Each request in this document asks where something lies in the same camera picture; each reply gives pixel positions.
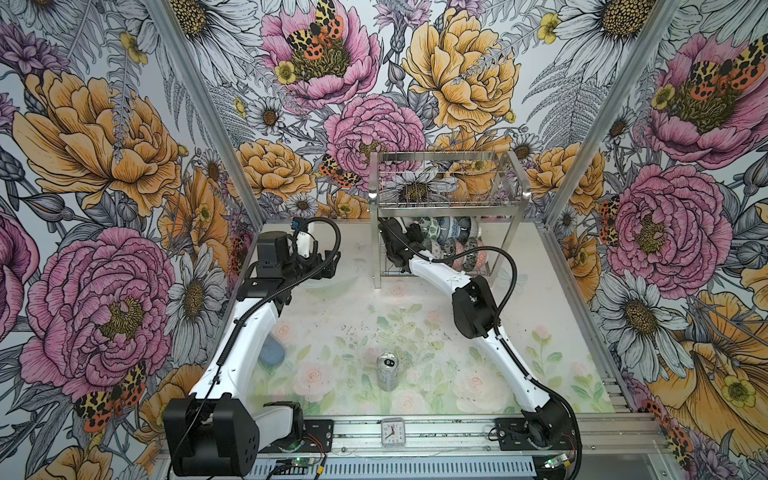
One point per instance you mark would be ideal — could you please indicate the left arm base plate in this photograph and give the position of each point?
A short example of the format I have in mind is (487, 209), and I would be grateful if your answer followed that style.
(317, 438)

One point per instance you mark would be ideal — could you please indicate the purple glass bowl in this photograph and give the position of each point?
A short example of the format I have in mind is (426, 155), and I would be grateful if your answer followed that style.
(412, 228)

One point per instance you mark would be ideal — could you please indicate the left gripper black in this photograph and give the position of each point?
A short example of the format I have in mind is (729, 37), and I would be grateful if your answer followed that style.
(330, 271)

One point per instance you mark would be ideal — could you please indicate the steel two-tier dish rack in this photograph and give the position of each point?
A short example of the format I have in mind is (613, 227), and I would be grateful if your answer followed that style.
(493, 187)

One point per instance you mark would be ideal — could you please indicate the dark speckled pattern bowl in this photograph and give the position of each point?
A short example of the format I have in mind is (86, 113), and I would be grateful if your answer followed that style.
(477, 260)

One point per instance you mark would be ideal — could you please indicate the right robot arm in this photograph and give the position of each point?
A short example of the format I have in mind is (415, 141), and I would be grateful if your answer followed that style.
(548, 416)

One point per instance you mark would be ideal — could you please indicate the green leaf pattern bowl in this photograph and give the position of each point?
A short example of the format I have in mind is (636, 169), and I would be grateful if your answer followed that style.
(430, 228)

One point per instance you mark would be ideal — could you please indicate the dark grey petal bowl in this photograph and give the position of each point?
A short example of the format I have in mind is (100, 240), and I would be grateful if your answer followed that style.
(469, 227)

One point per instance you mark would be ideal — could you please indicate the blue floral bowl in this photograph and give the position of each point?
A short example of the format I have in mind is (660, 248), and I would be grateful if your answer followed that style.
(449, 228)

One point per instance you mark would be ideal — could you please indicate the aluminium front rail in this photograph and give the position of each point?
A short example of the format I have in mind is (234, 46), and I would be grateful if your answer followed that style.
(444, 435)

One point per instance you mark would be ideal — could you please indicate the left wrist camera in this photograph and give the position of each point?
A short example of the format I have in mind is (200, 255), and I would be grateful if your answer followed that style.
(303, 242)

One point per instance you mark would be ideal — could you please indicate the silver drink can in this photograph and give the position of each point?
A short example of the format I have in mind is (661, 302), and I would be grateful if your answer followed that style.
(387, 371)

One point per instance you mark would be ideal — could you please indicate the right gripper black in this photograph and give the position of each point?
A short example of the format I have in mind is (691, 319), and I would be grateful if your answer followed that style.
(414, 231)

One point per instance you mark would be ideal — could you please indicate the small white clock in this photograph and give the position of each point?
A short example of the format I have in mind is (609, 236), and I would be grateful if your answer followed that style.
(393, 433)

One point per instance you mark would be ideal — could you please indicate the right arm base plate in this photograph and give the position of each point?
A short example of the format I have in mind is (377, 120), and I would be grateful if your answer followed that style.
(517, 433)

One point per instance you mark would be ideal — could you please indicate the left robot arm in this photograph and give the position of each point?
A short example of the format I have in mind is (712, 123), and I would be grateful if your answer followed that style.
(212, 431)

